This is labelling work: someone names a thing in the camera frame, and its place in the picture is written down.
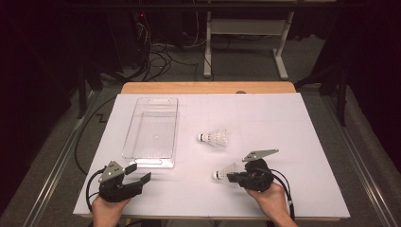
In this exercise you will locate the person's right hand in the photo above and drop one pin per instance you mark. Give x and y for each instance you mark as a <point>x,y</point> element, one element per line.
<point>271,201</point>

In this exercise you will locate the white metal desk frame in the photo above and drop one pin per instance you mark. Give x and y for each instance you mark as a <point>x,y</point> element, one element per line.
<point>246,26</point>

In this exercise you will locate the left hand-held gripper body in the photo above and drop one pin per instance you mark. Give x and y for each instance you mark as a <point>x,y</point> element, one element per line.
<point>116,189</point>

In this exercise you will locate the aluminium floor rail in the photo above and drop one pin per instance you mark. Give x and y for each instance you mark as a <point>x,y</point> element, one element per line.
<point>362,170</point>
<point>53,170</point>

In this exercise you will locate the white table cover sheet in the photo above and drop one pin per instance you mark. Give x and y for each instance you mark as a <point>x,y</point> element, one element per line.
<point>283,126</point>

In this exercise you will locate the person's left hand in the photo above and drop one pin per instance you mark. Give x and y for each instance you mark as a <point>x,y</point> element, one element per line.
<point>107,211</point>

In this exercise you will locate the clear plastic tray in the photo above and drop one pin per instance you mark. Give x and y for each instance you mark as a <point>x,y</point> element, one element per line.
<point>151,126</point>

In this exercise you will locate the black stand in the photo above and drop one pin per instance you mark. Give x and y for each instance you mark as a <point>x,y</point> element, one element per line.
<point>341,101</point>
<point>82,94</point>

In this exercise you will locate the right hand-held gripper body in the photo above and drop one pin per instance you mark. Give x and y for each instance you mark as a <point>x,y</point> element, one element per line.
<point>258,176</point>

